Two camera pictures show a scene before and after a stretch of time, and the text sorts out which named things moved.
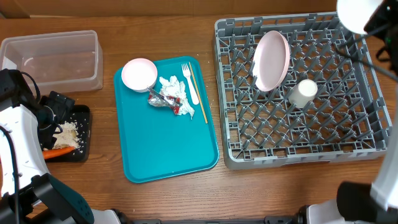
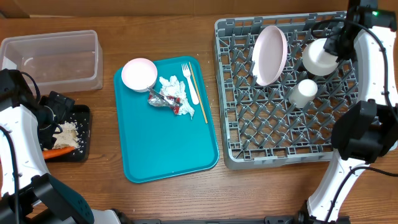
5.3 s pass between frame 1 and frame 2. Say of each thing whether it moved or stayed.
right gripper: moved
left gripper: stayed
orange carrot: stayed
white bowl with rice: moved
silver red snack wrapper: stayed
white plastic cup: stayed
